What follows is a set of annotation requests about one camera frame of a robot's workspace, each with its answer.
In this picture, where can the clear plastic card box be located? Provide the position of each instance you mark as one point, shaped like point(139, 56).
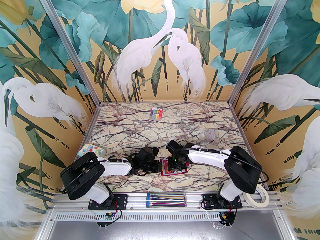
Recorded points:
point(207, 137)

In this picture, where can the red leather card holder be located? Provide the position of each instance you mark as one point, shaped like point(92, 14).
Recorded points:
point(175, 174)

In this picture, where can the red credit card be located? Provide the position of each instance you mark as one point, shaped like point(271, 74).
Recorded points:
point(166, 165)

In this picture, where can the perforated metal strip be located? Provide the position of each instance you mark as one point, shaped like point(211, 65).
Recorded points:
point(162, 216)

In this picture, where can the colourful patterned box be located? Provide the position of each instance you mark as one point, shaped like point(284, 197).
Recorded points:
point(92, 151)

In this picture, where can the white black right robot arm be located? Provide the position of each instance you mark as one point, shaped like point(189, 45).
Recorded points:
point(207, 156)

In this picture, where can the aluminium front rail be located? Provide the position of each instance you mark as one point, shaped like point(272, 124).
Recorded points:
point(193, 199)

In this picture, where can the yellow power connector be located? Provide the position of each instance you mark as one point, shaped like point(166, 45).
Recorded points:
point(224, 216)

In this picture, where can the pack of coloured markers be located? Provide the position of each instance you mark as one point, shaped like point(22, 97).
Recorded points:
point(156, 114)

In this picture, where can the grey metal sheet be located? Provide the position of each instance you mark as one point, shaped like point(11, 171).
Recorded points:
point(162, 231)

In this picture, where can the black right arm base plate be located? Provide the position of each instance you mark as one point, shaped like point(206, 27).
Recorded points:
point(208, 201)

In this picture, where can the small green circuit board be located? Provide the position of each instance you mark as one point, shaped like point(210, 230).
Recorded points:
point(108, 216)

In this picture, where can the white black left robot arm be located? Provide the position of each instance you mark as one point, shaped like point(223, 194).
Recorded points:
point(115, 167)

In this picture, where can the aluminium corner post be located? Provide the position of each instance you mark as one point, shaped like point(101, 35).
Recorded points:
point(69, 44)
point(259, 44)

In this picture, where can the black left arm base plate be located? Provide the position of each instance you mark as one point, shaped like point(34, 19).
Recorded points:
point(120, 201)

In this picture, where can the masking tape roll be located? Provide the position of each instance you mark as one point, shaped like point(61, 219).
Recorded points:
point(251, 201)

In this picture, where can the clear case of coloured pens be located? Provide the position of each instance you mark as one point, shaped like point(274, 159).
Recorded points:
point(166, 199)

